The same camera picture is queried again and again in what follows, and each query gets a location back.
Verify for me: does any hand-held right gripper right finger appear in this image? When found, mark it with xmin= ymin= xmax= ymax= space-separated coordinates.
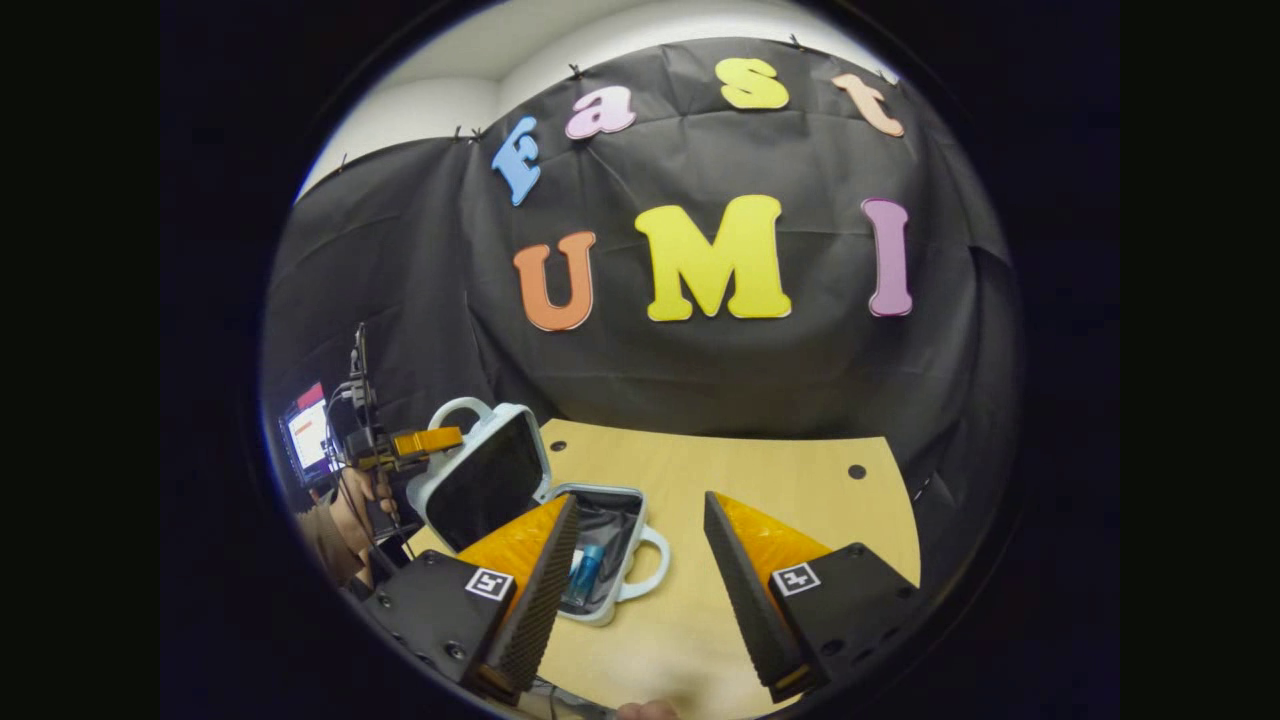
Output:
xmin=703 ymin=490 xmax=921 ymax=703

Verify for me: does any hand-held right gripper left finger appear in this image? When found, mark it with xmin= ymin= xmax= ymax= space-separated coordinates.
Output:
xmin=360 ymin=493 xmax=581 ymax=706

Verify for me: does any teal blue skin care tube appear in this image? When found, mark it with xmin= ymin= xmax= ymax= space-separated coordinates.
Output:
xmin=568 ymin=545 xmax=607 ymax=608

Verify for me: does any light blue suitcase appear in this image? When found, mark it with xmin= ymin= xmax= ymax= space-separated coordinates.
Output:
xmin=405 ymin=397 xmax=671 ymax=628

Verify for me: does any computer monitor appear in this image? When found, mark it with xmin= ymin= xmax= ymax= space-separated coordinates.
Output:
xmin=278 ymin=382 xmax=336 ymax=488

